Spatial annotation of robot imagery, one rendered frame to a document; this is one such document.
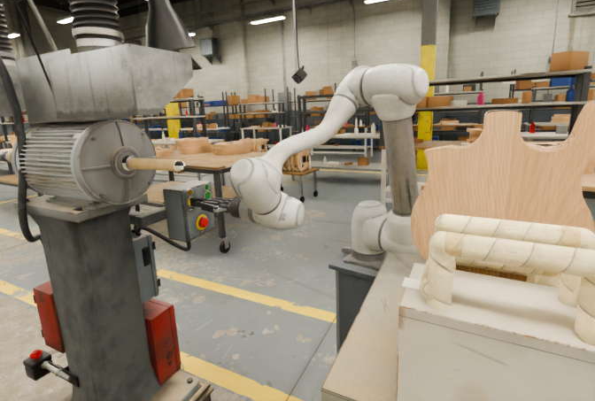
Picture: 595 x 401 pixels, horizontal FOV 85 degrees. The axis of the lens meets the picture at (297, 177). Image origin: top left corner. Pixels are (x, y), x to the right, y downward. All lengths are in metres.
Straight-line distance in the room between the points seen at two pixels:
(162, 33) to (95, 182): 0.45
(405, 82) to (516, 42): 10.76
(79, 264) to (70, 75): 0.60
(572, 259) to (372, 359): 0.37
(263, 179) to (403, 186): 0.58
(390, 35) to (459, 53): 2.22
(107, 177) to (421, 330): 0.88
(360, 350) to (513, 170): 0.48
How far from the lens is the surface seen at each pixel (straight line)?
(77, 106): 0.94
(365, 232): 1.43
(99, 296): 1.33
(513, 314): 0.56
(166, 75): 0.83
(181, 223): 1.27
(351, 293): 1.54
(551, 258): 0.49
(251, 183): 0.85
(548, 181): 0.83
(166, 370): 1.64
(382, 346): 0.72
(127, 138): 1.10
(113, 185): 1.08
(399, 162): 1.21
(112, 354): 1.44
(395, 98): 1.12
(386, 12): 12.24
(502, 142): 0.81
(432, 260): 0.50
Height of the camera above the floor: 1.38
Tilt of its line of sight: 12 degrees down
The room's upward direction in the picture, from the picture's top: 2 degrees counter-clockwise
